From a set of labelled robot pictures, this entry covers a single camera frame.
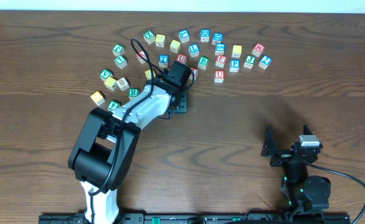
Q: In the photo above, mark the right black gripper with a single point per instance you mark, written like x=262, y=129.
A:
x=285, y=156

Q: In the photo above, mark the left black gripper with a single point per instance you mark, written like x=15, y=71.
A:
x=181, y=104

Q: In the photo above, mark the red u block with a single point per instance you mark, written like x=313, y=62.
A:
x=181, y=58
x=219, y=76

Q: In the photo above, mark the red E block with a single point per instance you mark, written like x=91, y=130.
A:
x=220, y=61

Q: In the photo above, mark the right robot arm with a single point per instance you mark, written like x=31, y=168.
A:
x=305, y=193

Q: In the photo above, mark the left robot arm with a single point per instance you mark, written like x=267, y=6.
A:
x=105, y=146

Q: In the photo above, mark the red I block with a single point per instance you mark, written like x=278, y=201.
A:
x=193, y=73

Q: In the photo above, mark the yellow O block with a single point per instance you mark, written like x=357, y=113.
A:
x=149, y=74

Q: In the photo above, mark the blue T block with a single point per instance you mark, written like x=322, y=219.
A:
x=163, y=61

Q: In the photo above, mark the green B block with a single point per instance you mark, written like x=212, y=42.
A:
x=203, y=62

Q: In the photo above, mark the green R block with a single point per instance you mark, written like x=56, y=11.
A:
x=133, y=93

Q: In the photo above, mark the blue L block middle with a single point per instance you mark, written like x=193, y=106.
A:
x=194, y=50

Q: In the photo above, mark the blue l block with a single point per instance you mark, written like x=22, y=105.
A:
x=184, y=36
x=194, y=50

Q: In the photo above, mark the yellow Q block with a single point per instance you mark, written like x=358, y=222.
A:
x=175, y=46

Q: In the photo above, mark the red A block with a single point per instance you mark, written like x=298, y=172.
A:
x=141, y=57

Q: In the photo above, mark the yellow block top row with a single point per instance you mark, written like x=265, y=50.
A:
x=160, y=40

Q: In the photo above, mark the plain pineapple block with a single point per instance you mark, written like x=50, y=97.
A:
x=123, y=84

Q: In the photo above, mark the blue L block top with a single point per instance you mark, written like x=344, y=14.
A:
x=184, y=36

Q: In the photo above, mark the blue 5 block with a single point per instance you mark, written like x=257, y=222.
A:
x=220, y=49

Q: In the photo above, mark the blue P block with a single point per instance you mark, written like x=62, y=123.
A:
x=234, y=65

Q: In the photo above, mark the green 4 block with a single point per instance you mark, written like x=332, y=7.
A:
x=113, y=105

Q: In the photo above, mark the green Z block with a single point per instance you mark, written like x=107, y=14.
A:
x=149, y=37

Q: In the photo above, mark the blue D block left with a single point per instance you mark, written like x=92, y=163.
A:
x=205, y=35

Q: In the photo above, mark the blue d block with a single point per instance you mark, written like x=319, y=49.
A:
x=205, y=35
x=217, y=38

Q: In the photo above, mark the green 7 block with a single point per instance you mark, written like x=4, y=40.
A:
x=121, y=62

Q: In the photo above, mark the blue D block right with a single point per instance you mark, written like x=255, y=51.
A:
x=217, y=38

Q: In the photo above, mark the yellow K block left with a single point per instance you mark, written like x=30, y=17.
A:
x=110, y=83

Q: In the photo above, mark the yellow k block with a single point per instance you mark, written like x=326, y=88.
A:
x=110, y=83
x=236, y=51

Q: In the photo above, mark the yellow K block right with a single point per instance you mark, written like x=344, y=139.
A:
x=236, y=51

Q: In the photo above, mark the green J block left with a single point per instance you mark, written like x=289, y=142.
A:
x=118, y=50

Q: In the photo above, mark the green j block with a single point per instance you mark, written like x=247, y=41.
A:
x=118, y=50
x=249, y=61

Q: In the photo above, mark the green V block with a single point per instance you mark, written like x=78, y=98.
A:
x=105, y=74

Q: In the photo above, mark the green J block right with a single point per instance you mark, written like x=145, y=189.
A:
x=249, y=61

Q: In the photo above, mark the yellow G block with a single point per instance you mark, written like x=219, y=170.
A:
x=98, y=98

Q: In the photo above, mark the blue 2 block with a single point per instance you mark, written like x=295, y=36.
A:
x=265, y=62

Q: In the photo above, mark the red M block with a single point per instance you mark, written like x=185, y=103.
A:
x=258, y=50

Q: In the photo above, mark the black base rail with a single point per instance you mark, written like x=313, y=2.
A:
x=255, y=217

